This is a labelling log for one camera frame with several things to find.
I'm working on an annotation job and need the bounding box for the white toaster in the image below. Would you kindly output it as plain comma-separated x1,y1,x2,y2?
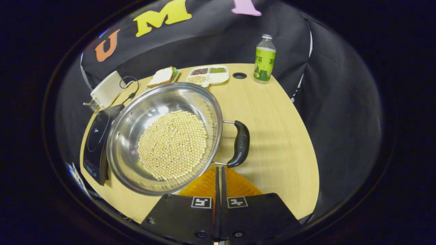
90,71,127,109

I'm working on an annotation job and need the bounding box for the small metal wire rack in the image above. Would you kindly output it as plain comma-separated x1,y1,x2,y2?
83,100,100,113

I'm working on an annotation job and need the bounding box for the stainless steel pot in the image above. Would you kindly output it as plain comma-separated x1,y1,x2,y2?
106,82,250,196

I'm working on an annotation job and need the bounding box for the black power cable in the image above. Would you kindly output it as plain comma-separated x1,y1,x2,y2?
119,76,140,104

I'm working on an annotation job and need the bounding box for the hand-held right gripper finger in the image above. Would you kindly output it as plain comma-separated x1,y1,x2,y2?
221,166,302,241
140,166,220,245

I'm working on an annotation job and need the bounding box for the light green plate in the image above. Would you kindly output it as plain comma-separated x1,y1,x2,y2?
146,67,180,89

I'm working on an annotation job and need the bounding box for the green label drink bottle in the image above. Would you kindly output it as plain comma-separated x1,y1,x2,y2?
253,34,277,84

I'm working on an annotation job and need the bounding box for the black induction cooktop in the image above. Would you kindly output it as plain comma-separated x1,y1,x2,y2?
83,104,125,186

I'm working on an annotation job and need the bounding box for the white divided tray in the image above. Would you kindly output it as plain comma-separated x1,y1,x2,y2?
185,65,230,87

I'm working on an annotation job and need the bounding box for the pile of soybeans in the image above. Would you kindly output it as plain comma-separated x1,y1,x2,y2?
137,110,208,181

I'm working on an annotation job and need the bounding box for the sandwich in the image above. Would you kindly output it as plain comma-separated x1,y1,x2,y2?
147,67,177,87

